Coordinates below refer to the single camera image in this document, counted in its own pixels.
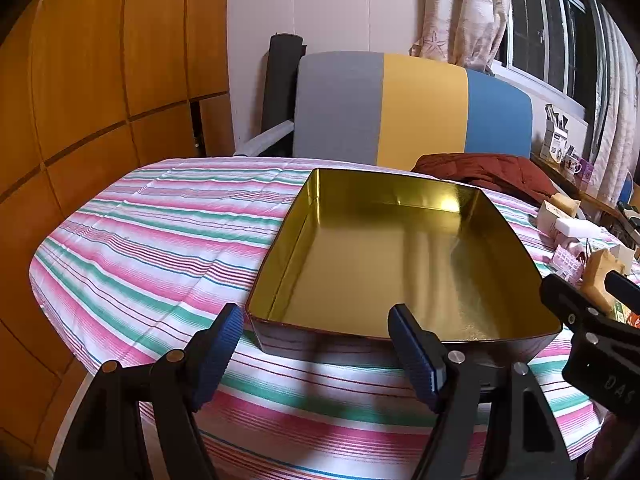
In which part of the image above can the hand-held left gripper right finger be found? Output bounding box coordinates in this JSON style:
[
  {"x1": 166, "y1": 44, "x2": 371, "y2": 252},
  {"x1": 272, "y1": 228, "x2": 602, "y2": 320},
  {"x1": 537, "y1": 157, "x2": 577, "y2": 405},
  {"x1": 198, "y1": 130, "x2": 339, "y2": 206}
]
[{"x1": 387, "y1": 303, "x2": 573, "y2": 480}]

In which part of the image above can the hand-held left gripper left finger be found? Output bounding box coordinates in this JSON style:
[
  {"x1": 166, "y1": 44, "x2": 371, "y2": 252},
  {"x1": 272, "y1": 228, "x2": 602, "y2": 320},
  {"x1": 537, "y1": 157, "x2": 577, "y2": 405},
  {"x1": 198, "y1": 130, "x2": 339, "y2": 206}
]
[{"x1": 52, "y1": 302, "x2": 245, "y2": 480}]

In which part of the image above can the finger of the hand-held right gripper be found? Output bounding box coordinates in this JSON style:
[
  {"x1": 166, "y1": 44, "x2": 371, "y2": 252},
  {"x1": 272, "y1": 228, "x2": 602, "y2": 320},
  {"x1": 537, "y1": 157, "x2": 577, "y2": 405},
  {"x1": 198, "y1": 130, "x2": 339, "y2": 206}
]
[
  {"x1": 541, "y1": 273, "x2": 608, "y2": 333},
  {"x1": 605, "y1": 270, "x2": 640, "y2": 303}
]

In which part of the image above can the orange white snack packet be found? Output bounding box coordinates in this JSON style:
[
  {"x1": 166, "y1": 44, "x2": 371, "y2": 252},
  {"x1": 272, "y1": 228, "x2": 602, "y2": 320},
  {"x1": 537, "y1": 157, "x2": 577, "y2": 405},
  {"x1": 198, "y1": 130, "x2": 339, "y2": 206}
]
[{"x1": 614, "y1": 301, "x2": 640, "y2": 328}]

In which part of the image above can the yellow sponge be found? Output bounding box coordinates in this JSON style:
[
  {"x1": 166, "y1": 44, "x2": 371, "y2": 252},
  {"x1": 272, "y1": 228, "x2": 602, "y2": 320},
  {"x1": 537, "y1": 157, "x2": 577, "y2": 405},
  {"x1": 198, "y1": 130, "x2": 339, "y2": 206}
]
[{"x1": 580, "y1": 249, "x2": 627, "y2": 313}]

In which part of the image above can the cube beige cardboard box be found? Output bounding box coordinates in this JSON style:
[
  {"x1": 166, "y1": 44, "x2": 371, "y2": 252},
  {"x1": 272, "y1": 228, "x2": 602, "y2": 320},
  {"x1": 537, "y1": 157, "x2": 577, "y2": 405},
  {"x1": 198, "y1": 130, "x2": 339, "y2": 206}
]
[{"x1": 585, "y1": 239, "x2": 637, "y2": 266}]

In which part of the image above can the white foam block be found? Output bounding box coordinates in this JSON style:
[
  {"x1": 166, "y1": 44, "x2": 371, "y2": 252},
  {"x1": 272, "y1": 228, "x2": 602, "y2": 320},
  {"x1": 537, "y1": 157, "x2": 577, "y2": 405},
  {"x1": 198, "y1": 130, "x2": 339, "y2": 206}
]
[{"x1": 554, "y1": 217, "x2": 602, "y2": 242}]

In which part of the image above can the gold tin container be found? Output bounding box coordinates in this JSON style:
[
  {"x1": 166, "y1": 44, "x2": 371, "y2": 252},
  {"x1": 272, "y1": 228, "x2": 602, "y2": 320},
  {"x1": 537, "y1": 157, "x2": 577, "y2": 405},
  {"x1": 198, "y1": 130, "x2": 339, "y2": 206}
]
[{"x1": 245, "y1": 167, "x2": 563, "y2": 363}]

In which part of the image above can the pink patterned packet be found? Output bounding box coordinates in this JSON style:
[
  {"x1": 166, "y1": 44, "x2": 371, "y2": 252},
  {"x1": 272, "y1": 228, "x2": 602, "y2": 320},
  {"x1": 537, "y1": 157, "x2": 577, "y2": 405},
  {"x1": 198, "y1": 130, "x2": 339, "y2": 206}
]
[{"x1": 551, "y1": 244, "x2": 587, "y2": 282}]

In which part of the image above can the wooden desk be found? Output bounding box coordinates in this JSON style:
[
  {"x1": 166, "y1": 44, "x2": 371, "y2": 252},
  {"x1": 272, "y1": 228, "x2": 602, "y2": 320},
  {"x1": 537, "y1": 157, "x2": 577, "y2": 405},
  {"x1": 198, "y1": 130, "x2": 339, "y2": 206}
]
[{"x1": 532, "y1": 152, "x2": 640, "y2": 226}]

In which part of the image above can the brown sponge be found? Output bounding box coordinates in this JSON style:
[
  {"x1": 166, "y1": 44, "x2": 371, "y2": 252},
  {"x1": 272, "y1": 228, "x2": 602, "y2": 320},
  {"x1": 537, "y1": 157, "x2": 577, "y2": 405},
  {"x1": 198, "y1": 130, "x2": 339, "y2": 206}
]
[{"x1": 546, "y1": 195, "x2": 582, "y2": 217}]

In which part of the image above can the striped tablecloth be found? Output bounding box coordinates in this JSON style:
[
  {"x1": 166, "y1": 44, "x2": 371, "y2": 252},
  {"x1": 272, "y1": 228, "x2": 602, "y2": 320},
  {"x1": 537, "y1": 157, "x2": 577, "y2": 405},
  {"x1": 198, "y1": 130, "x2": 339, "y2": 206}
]
[{"x1": 30, "y1": 156, "x2": 640, "y2": 480}]

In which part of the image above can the dark red jacket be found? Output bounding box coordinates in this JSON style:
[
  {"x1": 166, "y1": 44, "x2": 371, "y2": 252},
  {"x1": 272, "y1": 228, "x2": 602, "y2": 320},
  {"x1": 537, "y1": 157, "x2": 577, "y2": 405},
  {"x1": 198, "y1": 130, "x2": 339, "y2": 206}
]
[{"x1": 412, "y1": 153, "x2": 558, "y2": 203}]

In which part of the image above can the carton with sachets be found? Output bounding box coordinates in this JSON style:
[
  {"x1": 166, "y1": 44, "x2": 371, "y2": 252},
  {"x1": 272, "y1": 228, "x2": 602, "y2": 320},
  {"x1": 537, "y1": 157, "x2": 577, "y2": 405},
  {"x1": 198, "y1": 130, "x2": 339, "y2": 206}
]
[{"x1": 542, "y1": 104, "x2": 571, "y2": 163}]

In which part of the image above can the pale pleated curtain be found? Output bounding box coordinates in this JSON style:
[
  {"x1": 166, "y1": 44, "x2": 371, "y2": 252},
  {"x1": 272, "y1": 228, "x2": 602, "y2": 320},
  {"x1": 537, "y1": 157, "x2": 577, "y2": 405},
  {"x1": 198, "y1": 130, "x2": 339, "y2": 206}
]
[{"x1": 590, "y1": 0, "x2": 640, "y2": 201}]

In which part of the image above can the grey yellow blue chair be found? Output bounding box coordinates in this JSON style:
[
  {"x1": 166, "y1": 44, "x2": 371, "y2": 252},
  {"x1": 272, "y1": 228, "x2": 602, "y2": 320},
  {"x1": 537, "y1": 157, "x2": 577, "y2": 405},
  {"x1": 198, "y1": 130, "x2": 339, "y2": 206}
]
[{"x1": 235, "y1": 51, "x2": 533, "y2": 168}]

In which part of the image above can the window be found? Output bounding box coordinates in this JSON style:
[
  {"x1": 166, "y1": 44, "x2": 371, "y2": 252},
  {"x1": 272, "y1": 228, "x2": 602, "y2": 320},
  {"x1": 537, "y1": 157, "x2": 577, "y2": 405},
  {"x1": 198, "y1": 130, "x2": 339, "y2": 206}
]
[{"x1": 500, "y1": 0, "x2": 601, "y2": 106}]

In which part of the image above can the black rolled mat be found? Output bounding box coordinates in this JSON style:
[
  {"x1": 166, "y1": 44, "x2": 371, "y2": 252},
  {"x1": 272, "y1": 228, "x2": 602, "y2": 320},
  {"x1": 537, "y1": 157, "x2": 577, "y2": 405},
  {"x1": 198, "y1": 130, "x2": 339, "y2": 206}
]
[{"x1": 261, "y1": 34, "x2": 305, "y2": 158}]

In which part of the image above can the wooden wardrobe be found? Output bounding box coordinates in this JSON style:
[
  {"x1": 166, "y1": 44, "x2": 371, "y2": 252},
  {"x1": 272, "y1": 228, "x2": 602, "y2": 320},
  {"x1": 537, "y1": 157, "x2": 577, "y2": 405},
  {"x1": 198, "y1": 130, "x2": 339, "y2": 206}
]
[{"x1": 0, "y1": 0, "x2": 236, "y2": 461}]

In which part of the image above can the starfish print curtain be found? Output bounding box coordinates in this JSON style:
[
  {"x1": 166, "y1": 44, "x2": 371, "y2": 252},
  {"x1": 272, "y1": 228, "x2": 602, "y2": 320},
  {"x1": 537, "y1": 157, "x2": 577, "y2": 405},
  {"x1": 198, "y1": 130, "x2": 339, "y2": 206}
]
[{"x1": 412, "y1": 0, "x2": 516, "y2": 73}]

